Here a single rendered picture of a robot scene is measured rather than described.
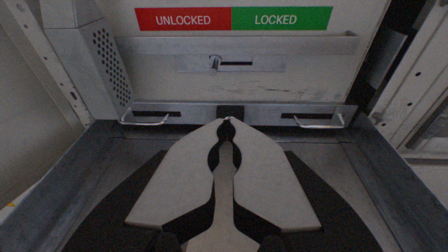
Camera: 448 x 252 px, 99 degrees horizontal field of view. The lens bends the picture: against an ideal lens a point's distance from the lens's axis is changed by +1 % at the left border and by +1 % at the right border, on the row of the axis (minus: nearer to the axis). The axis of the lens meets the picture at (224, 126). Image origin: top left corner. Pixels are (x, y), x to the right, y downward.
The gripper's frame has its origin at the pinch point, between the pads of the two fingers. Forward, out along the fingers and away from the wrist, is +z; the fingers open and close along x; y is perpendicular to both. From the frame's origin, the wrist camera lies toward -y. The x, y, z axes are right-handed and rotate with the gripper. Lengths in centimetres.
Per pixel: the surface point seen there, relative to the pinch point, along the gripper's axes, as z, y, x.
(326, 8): 24.8, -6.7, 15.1
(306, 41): 21.6, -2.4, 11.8
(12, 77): 19.2, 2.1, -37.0
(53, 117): 22.1, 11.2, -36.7
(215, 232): 5.4, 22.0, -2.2
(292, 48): 21.7, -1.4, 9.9
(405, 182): 11.1, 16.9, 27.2
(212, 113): 27.2, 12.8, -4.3
